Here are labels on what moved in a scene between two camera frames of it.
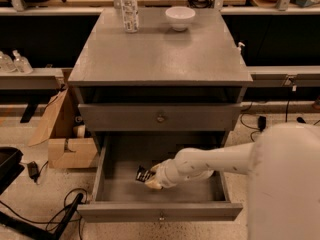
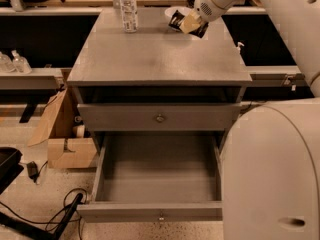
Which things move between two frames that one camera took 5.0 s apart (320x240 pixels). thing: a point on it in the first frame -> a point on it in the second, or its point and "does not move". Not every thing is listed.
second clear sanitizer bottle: x=7 y=64 does not move
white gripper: x=164 y=175 -> x=206 y=6
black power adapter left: x=33 y=170 does not move
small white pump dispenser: x=239 y=47 does not move
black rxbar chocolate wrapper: x=143 y=174 -> x=176 y=20
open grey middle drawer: x=118 y=197 does not move
